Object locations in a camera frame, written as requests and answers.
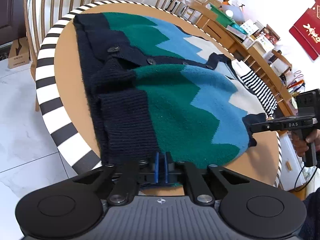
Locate blue green knit cardigan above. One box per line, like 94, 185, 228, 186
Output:
73, 12, 266, 168

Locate person right hand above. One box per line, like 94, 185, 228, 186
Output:
292, 129, 320, 157

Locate striped white folded shirt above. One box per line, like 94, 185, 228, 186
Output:
232, 60, 278, 117

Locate wooden drawer cabinet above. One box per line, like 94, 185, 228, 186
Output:
195, 15, 297, 116

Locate red gift box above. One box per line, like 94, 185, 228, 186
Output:
289, 0, 320, 61

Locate green plastic basket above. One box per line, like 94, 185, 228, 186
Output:
210, 4, 236, 28

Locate right wooden chair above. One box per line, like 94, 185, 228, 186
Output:
155, 0, 217, 24

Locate wooden chair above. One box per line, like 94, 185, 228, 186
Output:
155, 0, 217, 24
16, 0, 101, 112

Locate cardboard box on floor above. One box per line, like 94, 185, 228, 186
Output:
8, 37, 30, 69

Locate dark brown door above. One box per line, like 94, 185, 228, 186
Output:
0, 0, 26, 45

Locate left wooden chair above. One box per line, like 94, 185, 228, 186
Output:
16, 0, 101, 112

